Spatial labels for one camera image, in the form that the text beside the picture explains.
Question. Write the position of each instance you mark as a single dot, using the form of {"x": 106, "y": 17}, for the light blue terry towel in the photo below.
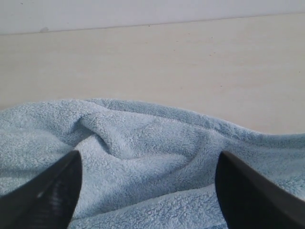
{"x": 145, "y": 166}

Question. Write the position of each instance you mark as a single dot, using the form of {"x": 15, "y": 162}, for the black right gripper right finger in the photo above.
{"x": 250, "y": 201}

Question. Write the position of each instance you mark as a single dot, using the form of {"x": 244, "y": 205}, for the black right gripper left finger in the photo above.
{"x": 46, "y": 202}

